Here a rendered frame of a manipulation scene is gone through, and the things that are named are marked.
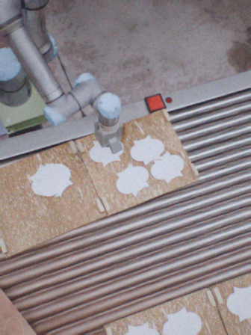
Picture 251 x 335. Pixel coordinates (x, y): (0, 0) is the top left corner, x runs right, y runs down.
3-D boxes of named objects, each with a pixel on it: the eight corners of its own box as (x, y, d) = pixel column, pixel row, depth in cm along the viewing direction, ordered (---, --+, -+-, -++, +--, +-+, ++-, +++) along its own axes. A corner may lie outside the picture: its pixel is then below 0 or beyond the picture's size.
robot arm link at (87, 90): (63, 84, 164) (84, 106, 161) (90, 66, 167) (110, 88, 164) (65, 96, 171) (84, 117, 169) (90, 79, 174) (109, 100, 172)
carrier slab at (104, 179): (75, 142, 201) (74, 140, 199) (163, 110, 209) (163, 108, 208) (107, 217, 190) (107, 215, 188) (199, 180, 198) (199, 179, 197)
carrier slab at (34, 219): (-25, 178, 192) (-26, 176, 191) (72, 142, 201) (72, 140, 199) (6, 259, 181) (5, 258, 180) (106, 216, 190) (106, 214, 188)
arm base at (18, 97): (-11, 85, 205) (-17, 72, 196) (20, 69, 209) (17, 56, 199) (6, 113, 201) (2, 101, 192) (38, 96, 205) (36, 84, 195)
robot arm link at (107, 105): (110, 85, 163) (126, 103, 161) (109, 102, 173) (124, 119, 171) (92, 98, 161) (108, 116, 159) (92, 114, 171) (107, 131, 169)
